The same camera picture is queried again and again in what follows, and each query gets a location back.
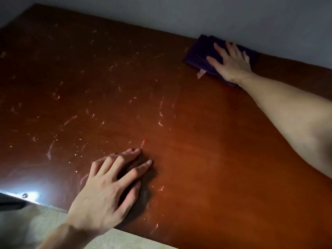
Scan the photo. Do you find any person's left hand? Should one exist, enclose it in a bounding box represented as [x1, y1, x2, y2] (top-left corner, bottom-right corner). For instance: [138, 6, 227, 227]
[65, 148, 153, 238]

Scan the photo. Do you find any person's right hand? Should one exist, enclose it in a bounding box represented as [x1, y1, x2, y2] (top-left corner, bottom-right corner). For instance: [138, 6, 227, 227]
[206, 40, 253, 85]

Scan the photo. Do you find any brown wooden table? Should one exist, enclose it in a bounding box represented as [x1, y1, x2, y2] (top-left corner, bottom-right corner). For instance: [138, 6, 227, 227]
[0, 3, 332, 249]

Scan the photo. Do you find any purple cloth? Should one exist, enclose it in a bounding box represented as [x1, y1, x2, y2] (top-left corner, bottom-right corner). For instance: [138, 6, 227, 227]
[182, 34, 260, 88]

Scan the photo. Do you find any person's right forearm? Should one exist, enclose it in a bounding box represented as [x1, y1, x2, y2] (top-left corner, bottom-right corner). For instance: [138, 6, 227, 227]
[237, 72, 332, 179]

